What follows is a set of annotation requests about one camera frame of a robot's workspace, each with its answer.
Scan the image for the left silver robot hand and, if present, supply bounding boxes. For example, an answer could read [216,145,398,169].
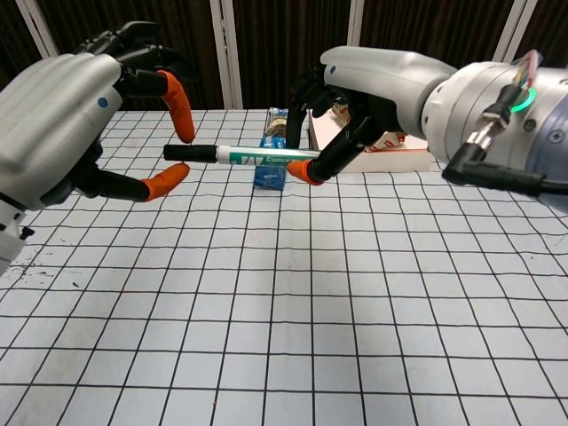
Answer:
[0,20,199,210]

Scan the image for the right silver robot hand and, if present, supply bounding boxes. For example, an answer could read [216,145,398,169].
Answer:
[285,45,459,187]

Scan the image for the green pen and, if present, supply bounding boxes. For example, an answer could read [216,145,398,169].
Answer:
[214,145,322,167]

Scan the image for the black pen cap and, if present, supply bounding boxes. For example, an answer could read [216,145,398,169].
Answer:
[162,143,219,163]

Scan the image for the gold red snack bag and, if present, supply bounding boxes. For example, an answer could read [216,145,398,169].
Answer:
[332,102,407,154]

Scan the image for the white pink cardboard box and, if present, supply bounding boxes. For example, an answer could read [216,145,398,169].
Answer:
[308,110,434,174]

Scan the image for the blue cookie box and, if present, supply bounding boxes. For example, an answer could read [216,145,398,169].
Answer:
[253,106,299,193]

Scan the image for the white black checkered tablecloth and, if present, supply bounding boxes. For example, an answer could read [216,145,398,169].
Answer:
[0,107,568,426]

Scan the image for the white frame post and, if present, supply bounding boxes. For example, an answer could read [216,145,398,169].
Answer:
[343,0,379,51]
[492,0,539,64]
[209,0,244,110]
[15,0,59,58]

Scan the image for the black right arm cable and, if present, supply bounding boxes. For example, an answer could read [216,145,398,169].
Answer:
[441,50,568,197]

